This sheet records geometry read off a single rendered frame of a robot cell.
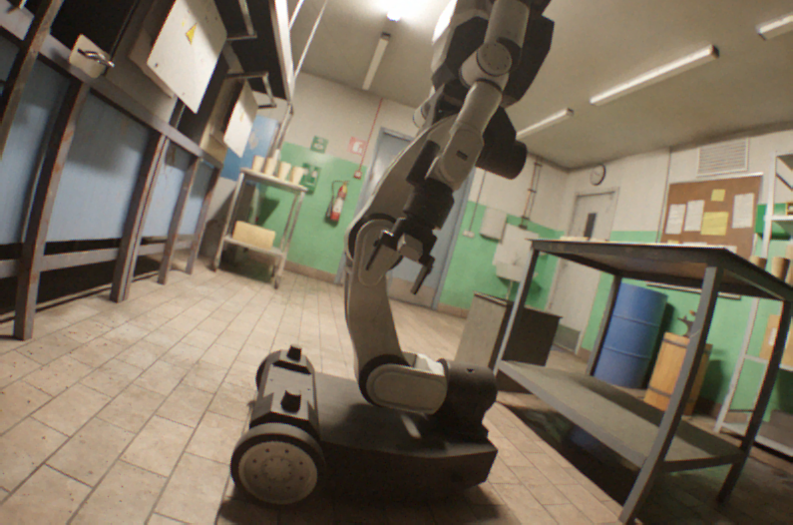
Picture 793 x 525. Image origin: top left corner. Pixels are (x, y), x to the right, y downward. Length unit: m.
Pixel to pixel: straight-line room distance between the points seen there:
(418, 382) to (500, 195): 4.93
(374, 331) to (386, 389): 0.15
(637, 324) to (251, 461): 3.36
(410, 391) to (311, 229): 4.34
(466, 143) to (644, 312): 3.16
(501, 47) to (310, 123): 4.62
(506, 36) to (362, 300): 0.69
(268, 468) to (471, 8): 1.17
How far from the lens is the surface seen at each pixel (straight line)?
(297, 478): 0.93
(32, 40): 0.84
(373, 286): 0.97
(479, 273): 5.72
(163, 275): 2.65
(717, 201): 4.22
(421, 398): 1.06
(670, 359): 3.35
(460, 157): 0.82
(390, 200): 1.01
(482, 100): 0.90
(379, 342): 1.04
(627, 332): 3.80
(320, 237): 5.25
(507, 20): 1.00
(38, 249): 1.40
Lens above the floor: 0.60
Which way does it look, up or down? 3 degrees up
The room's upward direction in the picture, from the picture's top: 16 degrees clockwise
